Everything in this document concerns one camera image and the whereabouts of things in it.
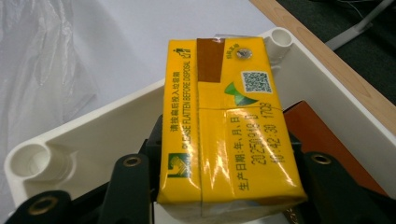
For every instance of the clear plastic bag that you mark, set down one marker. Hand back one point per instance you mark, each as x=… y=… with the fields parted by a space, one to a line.
x=40 y=62

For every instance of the yellow drink carton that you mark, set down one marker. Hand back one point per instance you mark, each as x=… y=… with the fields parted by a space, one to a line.
x=224 y=130

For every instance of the white plastic tray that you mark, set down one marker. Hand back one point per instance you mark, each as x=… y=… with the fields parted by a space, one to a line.
x=109 y=133

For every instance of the white board table cover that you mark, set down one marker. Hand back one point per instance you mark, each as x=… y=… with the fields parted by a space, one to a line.
x=155 y=21

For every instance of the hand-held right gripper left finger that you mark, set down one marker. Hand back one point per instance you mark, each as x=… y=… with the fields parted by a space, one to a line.
x=154 y=155

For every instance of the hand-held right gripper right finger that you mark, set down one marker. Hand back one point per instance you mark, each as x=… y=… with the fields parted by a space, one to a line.
x=298 y=155

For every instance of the grey metal stand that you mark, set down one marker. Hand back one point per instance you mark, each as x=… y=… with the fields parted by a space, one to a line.
x=358 y=28

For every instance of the long brown box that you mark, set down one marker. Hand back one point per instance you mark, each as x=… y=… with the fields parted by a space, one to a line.
x=320 y=133

